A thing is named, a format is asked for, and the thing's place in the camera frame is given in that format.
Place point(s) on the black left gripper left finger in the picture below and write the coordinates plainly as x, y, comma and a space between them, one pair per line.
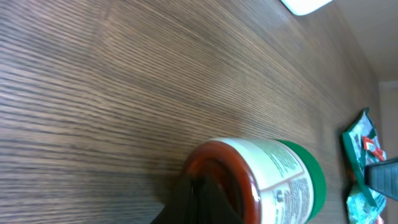
182, 208

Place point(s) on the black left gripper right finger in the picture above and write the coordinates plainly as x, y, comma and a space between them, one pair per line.
213, 206

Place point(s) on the small jar green lid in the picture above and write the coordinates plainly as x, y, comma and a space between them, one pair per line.
264, 180

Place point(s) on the green 3M gloves pack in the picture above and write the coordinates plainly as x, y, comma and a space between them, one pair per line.
358, 157

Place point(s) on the red Nescafe coffee stick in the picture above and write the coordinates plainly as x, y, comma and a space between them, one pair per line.
374, 148

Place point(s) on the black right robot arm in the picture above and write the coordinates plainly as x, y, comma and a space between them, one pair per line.
382, 177

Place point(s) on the white barcode scanner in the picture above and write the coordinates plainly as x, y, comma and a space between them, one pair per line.
304, 7

